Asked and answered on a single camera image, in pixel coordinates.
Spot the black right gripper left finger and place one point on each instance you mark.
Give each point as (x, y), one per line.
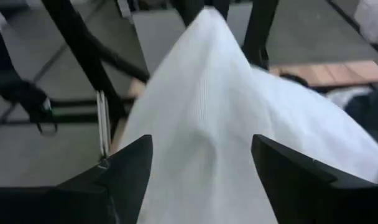
(127, 174)

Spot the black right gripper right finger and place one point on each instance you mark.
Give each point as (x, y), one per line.
(288, 180)

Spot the white ribbed garment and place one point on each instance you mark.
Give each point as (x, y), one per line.
(207, 109)

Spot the silver metal clip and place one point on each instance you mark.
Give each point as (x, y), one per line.
(103, 121)

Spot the dark grey garment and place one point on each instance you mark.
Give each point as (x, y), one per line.
(369, 115)

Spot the small white cloth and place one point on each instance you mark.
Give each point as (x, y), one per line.
(347, 95)

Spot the black frame crossbar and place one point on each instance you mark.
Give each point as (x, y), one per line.
(71, 118)

